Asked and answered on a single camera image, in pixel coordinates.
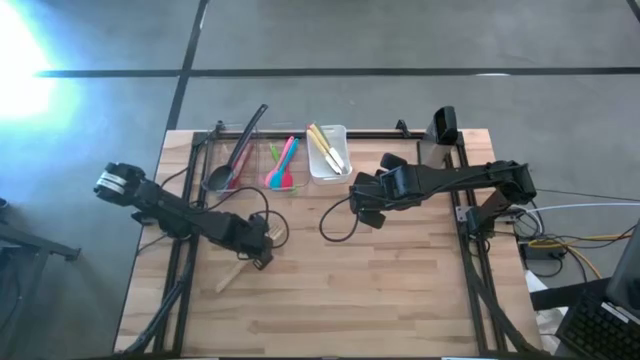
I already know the clear plastic bin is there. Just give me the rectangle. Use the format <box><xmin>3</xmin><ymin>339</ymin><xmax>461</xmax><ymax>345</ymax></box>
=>
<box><xmin>202</xmin><ymin>130</ymin><xmax>260</xmax><ymax>196</ymax></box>
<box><xmin>254</xmin><ymin>130</ymin><xmax>310</xmax><ymax>197</ymax></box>

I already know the black power box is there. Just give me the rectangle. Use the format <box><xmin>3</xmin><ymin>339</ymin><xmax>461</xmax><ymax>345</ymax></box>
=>
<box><xmin>519</xmin><ymin>242</ymin><xmax>557</xmax><ymax>262</ymax></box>

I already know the dark monitor back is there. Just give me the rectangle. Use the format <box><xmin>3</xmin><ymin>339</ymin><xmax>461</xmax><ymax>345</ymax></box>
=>
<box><xmin>607</xmin><ymin>217</ymin><xmax>640</xmax><ymax>319</ymax></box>

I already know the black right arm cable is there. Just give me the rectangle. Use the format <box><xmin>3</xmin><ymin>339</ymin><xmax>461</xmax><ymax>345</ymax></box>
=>
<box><xmin>319</xmin><ymin>194</ymin><xmax>362</xmax><ymax>244</ymax></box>

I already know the white plastic bag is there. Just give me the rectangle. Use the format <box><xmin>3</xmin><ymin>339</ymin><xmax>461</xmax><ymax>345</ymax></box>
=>
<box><xmin>523</xmin><ymin>269</ymin><xmax>569</xmax><ymax>354</ymax></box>

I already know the yellow cable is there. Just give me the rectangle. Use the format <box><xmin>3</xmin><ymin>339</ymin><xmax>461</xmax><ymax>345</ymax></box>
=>
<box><xmin>527</xmin><ymin>233</ymin><xmax>634</xmax><ymax>281</ymax></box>

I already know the black plastic spoon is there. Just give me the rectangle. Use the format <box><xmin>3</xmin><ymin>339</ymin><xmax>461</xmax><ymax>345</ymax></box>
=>
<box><xmin>205</xmin><ymin>103</ymin><xmax>270</xmax><ymax>193</ymax></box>

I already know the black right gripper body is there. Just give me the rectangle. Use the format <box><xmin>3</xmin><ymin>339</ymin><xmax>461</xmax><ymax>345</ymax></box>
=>
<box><xmin>349</xmin><ymin>169</ymin><xmax>409</xmax><ymax>214</ymax></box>

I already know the black metal table frame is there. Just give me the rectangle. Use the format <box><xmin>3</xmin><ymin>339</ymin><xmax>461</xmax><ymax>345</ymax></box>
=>
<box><xmin>122</xmin><ymin>119</ymin><xmax>549</xmax><ymax>359</ymax></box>

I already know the black metal stand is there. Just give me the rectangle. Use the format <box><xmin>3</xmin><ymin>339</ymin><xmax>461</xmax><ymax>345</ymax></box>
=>
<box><xmin>0</xmin><ymin>197</ymin><xmax>81</xmax><ymax>264</ymax></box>

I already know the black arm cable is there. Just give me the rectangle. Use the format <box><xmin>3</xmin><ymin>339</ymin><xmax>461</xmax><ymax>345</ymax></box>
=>
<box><xmin>319</xmin><ymin>194</ymin><xmax>362</xmax><ymax>244</ymax></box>
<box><xmin>159</xmin><ymin>167</ymin><xmax>291</xmax><ymax>251</ymax></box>

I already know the black laptop keyboard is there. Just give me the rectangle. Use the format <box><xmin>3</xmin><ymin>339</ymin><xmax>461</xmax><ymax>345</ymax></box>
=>
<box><xmin>553</xmin><ymin>289</ymin><xmax>640</xmax><ymax>360</ymax></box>

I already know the metal box grater black handle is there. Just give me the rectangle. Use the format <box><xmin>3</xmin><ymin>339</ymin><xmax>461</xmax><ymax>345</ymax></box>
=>
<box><xmin>417</xmin><ymin>105</ymin><xmax>460</xmax><ymax>169</ymax></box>

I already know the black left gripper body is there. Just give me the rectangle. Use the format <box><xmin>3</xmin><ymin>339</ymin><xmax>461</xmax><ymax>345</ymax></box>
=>
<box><xmin>232</xmin><ymin>214</ymin><xmax>274</xmax><ymax>261</ymax></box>

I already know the light wooden fork spatula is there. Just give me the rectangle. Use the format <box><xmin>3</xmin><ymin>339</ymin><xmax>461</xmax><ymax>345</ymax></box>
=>
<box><xmin>214</xmin><ymin>223</ymin><xmax>287</xmax><ymax>295</ymax></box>

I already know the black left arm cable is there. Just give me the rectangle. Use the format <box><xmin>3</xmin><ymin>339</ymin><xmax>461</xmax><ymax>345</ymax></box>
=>
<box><xmin>159</xmin><ymin>167</ymin><xmax>291</xmax><ymax>251</ymax></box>

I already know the green silicone spatula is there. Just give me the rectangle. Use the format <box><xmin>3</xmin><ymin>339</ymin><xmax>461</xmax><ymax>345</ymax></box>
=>
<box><xmin>268</xmin><ymin>143</ymin><xmax>302</xmax><ymax>196</ymax></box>

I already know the pink silicone spatula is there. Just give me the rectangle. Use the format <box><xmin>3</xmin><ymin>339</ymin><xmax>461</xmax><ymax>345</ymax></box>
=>
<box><xmin>263</xmin><ymin>135</ymin><xmax>296</xmax><ymax>189</ymax></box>

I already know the white plastic bin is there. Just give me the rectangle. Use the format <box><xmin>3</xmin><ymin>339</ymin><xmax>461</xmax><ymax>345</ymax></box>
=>
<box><xmin>304</xmin><ymin>124</ymin><xmax>354</xmax><ymax>186</ymax></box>

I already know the white cable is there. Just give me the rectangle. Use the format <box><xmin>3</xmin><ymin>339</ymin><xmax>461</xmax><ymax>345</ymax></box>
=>
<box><xmin>519</xmin><ymin>201</ymin><xmax>640</xmax><ymax>215</ymax></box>

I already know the teal silicone spatula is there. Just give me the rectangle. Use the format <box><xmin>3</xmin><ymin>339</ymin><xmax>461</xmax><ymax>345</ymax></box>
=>
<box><xmin>269</xmin><ymin>138</ymin><xmax>300</xmax><ymax>191</ymax></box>

